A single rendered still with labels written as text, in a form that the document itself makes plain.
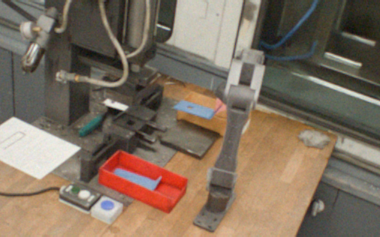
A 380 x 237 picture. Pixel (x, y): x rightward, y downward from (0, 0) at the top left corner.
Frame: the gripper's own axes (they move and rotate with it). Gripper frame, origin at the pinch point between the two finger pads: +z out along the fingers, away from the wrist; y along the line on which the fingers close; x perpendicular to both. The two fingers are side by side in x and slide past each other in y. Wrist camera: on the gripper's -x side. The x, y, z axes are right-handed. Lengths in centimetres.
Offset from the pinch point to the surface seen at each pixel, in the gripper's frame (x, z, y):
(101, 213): 52, 18, 3
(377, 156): -42, -9, -57
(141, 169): 27.1, 18.0, 4.2
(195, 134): -2.2, 14.6, 0.0
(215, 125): -10.1, 11.3, -2.8
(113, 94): 24.4, 5.6, 26.8
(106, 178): 38.8, 19.8, 9.8
